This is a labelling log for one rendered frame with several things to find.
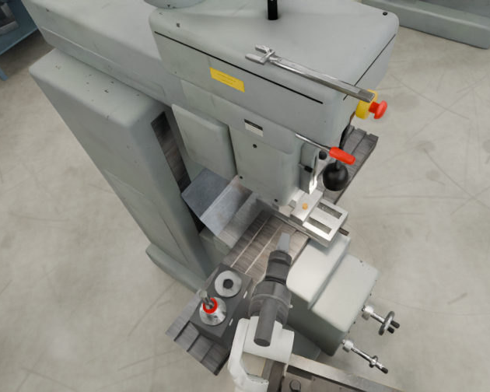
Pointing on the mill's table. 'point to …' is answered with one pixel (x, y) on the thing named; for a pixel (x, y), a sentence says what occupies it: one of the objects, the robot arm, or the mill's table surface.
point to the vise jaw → (308, 206)
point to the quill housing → (266, 168)
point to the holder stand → (240, 304)
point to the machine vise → (326, 232)
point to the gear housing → (241, 119)
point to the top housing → (227, 61)
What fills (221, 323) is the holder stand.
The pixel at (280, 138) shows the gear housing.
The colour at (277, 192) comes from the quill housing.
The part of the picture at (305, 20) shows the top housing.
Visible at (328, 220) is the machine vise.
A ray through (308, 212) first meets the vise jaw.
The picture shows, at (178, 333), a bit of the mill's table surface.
